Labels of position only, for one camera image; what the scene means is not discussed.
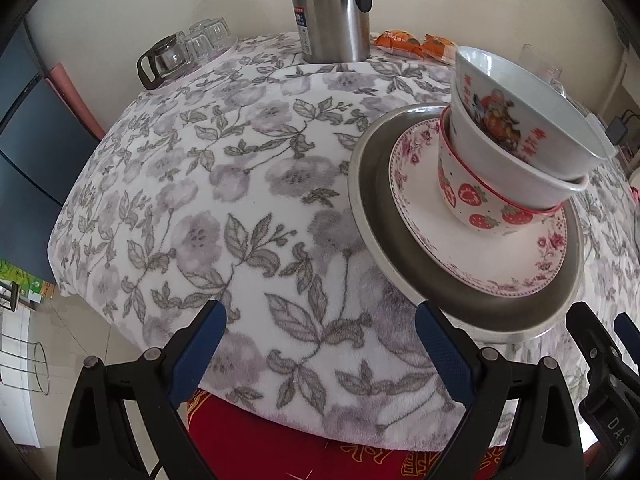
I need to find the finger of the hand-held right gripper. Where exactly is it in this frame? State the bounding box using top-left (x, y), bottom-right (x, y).
top-left (614, 312), bottom-right (640, 361)
top-left (566, 302), bottom-right (631, 401)

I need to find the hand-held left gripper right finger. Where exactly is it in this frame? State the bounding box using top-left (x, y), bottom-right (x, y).
top-left (415, 302), bottom-right (586, 480)

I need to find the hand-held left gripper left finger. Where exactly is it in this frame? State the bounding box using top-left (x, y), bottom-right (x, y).
top-left (56, 300), bottom-right (227, 480)

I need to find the round pink floral plate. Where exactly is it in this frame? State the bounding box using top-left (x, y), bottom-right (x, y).
top-left (389, 119), bottom-right (569, 297)

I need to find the strawberry print bowl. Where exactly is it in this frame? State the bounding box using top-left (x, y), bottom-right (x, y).
top-left (437, 108), bottom-right (563, 231)

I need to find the stainless steel basin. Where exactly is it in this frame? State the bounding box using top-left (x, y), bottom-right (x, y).
top-left (348, 104), bottom-right (585, 345)

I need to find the white square bowl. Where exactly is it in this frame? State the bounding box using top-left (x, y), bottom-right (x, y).
top-left (447, 100), bottom-right (590, 211)

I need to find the white figure print bowl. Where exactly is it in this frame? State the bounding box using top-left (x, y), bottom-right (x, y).
top-left (454, 46), bottom-right (620, 181)

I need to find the red patterned cloth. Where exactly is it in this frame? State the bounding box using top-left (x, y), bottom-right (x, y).
top-left (185, 387), bottom-right (521, 480)

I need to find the green box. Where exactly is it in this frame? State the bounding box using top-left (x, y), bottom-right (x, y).
top-left (0, 259), bottom-right (57, 303)

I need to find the white wooden furniture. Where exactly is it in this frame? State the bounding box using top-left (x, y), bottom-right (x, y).
top-left (597, 55), bottom-right (640, 171)

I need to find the dark blue cabinet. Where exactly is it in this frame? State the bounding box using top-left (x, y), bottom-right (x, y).
top-left (0, 25), bottom-right (106, 286)

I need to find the clear glass mug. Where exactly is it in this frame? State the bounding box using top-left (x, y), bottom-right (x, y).
top-left (520, 43), bottom-right (568, 98)

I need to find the pink board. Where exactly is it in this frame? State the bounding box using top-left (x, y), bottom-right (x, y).
top-left (47, 62), bottom-right (107, 138)

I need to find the white round tray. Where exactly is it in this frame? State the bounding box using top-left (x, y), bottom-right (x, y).
top-left (150, 35), bottom-right (238, 92)

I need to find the orange snack packet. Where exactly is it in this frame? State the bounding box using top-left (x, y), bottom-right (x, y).
top-left (374, 30), bottom-right (423, 57)
top-left (420, 33), bottom-right (458, 62)

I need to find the small clear glass cup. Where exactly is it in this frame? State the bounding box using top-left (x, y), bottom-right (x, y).
top-left (184, 32), bottom-right (208, 62)
top-left (197, 19), bottom-right (231, 53)

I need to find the stainless steel thermos jug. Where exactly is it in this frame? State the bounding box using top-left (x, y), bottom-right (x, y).
top-left (291, 0), bottom-right (373, 64)

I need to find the wire rack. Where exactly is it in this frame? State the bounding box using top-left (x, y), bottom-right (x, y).
top-left (0, 341), bottom-right (49, 395)

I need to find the glass teapot black handle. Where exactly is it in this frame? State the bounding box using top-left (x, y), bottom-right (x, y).
top-left (137, 31), bottom-right (189, 91)

